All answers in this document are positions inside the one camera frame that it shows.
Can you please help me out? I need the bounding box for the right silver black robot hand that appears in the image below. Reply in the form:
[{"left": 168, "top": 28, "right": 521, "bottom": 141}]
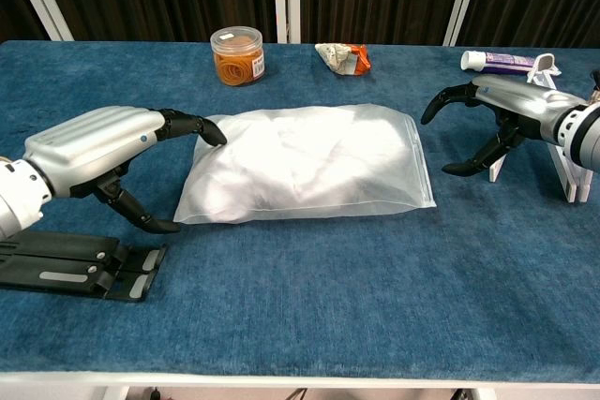
[{"left": 420, "top": 72, "right": 587, "bottom": 176}]

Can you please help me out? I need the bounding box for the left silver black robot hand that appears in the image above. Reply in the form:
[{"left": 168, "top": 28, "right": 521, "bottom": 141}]
[{"left": 22, "top": 106, "right": 230, "bottom": 235}]

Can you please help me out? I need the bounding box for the translucent plastic zip bag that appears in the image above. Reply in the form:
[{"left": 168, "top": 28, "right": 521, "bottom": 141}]
[{"left": 172, "top": 102, "right": 438, "bottom": 226}]

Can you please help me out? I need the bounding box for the white garment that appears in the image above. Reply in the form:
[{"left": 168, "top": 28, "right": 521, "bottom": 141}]
[{"left": 187, "top": 108, "right": 423, "bottom": 214}]

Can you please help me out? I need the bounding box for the purple toothpaste tube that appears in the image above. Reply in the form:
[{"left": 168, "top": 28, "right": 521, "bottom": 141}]
[{"left": 460, "top": 50, "right": 548, "bottom": 77}]

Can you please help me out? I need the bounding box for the white folding stand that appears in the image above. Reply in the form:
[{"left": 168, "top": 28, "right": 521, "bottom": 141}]
[{"left": 487, "top": 52, "right": 594, "bottom": 204}]

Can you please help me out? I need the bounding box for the black folding stand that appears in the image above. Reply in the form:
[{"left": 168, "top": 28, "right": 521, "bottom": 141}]
[{"left": 0, "top": 230, "right": 169, "bottom": 302}]

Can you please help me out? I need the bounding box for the clear jar of rubber bands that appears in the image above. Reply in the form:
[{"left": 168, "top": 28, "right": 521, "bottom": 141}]
[{"left": 209, "top": 27, "right": 267, "bottom": 87}]

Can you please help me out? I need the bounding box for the crumpled orange snack wrapper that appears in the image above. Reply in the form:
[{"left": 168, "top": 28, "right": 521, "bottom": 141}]
[{"left": 314, "top": 42, "right": 373, "bottom": 78}]

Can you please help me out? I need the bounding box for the blue table cloth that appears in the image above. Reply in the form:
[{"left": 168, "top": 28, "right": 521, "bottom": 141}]
[{"left": 0, "top": 39, "right": 600, "bottom": 380}]

